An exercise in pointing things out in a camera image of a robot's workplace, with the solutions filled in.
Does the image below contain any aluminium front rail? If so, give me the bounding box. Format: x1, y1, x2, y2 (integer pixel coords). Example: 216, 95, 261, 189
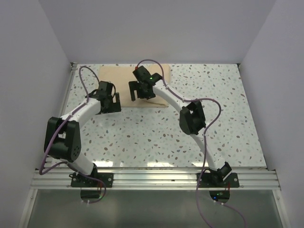
30, 167, 281, 190

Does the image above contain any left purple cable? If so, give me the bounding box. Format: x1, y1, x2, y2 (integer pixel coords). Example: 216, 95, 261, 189
39, 65, 106, 204

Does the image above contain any beige cloth wrap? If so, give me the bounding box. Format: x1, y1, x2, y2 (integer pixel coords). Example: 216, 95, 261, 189
98, 64, 169, 108

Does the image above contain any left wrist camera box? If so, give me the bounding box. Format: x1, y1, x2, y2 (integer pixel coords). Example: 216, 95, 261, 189
98, 81, 116, 95

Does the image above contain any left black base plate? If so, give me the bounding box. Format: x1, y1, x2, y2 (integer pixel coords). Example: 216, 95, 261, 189
69, 172, 114, 188

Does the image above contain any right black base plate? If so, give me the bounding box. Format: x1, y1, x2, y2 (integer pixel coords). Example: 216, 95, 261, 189
196, 172, 240, 188

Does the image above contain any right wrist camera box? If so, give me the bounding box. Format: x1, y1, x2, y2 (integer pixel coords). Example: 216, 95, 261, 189
133, 66, 151, 82

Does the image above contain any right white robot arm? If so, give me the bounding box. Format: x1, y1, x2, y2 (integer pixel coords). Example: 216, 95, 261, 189
129, 70, 232, 187

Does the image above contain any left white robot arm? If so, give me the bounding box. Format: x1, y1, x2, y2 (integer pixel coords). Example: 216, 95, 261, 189
39, 89, 121, 187

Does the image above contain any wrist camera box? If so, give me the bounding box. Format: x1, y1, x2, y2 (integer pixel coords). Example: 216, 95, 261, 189
98, 81, 116, 95
133, 66, 151, 82

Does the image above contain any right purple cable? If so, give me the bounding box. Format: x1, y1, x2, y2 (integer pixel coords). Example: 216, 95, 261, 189
137, 58, 247, 228

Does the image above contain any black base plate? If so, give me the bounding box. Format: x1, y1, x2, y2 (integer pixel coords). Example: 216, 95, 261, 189
69, 172, 114, 188
196, 172, 240, 188

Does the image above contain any purple cable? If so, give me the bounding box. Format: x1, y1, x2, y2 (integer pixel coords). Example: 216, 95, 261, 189
39, 65, 106, 204
137, 58, 247, 228

